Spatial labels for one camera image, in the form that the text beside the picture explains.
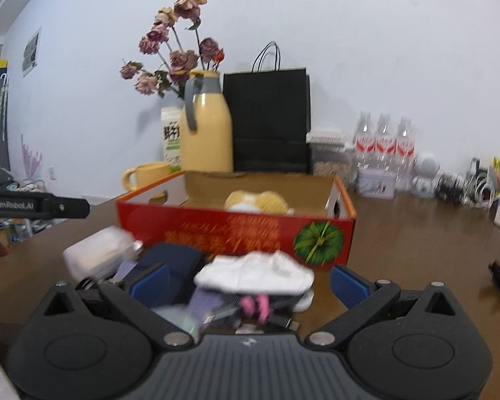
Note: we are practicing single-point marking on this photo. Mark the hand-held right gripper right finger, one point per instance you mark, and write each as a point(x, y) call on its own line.
point(350, 285)

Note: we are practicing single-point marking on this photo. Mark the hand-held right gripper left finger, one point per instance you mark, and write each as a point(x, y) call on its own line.
point(150, 281)

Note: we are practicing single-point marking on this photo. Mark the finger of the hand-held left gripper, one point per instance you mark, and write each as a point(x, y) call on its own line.
point(73, 208)

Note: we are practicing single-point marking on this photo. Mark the navy pouch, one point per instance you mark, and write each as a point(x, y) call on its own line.
point(179, 258)

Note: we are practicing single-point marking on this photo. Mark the shiny disc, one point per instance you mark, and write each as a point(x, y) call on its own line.
point(179, 321)

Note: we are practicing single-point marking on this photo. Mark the white cloth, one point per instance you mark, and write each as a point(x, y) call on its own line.
point(254, 273)

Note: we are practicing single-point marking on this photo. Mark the pink hair clip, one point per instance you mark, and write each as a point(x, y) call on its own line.
point(254, 304)

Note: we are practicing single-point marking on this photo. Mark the red cardboard box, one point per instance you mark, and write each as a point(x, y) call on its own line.
point(241, 233)

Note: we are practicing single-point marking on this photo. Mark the yellow mug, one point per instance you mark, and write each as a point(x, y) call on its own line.
point(150, 173)

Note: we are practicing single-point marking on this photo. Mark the lavender tin box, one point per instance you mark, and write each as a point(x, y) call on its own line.
point(375, 183)

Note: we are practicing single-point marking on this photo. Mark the white milk carton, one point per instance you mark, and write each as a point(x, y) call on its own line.
point(171, 133)

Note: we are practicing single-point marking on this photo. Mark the clear food container white lid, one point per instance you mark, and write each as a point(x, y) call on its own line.
point(327, 162)

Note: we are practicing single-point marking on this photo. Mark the yellow plush toy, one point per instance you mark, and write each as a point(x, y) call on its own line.
point(254, 202)

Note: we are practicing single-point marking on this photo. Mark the white robot toy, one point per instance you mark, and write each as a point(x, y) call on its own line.
point(427, 164)

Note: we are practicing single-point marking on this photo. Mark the clear water bottle red label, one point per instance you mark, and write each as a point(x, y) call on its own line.
point(363, 141)
point(384, 143)
point(404, 150)

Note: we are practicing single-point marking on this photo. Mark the yellow thermos jug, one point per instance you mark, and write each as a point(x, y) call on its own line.
point(208, 133)

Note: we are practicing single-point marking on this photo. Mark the black paper bag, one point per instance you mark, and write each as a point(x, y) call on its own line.
point(266, 125)

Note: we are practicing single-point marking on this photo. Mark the dried rose bouquet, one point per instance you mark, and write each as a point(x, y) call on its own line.
point(179, 60)

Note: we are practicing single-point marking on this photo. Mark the white wall outlet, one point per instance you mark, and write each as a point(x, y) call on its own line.
point(52, 173)

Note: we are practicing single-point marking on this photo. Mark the purple lavender wall sticker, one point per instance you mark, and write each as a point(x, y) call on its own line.
point(31, 158)

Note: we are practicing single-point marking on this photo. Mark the wall poster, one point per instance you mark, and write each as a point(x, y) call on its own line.
point(31, 52)

